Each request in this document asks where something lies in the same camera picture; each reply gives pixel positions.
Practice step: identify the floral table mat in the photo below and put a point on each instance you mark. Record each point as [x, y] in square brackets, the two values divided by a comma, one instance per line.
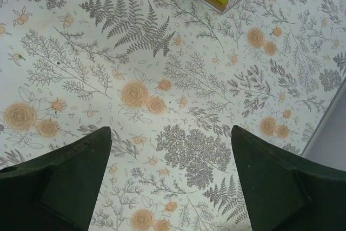
[170, 78]

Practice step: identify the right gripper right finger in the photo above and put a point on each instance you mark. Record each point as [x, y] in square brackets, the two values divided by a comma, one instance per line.
[284, 191]

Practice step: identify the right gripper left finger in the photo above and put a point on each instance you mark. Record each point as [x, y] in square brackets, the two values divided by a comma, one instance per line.
[58, 190]

